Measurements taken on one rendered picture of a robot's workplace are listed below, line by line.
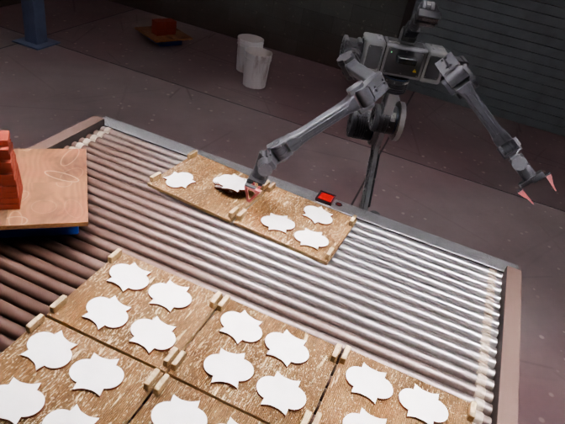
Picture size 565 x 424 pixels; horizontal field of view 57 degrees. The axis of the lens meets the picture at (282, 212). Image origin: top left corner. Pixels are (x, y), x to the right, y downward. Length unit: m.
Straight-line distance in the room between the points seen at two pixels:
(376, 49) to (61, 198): 1.51
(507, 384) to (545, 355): 1.74
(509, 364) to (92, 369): 1.27
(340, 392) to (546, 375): 2.02
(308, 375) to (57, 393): 0.68
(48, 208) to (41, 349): 0.55
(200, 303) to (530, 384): 2.14
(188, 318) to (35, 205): 0.67
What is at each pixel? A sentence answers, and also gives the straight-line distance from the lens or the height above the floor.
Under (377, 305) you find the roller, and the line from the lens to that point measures 1.92.
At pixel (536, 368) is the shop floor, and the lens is 3.46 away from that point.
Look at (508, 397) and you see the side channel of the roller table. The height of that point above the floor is 0.95.
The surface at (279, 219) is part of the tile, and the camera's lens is 2.14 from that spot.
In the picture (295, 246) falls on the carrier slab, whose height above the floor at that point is 0.94.
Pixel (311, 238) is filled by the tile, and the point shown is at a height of 0.94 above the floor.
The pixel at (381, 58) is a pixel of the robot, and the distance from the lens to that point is 2.59.
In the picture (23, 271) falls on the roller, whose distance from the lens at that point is 1.92.
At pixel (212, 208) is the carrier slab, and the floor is 0.94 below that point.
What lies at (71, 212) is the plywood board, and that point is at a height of 1.04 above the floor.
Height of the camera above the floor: 2.18
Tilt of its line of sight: 34 degrees down
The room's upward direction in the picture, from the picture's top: 12 degrees clockwise
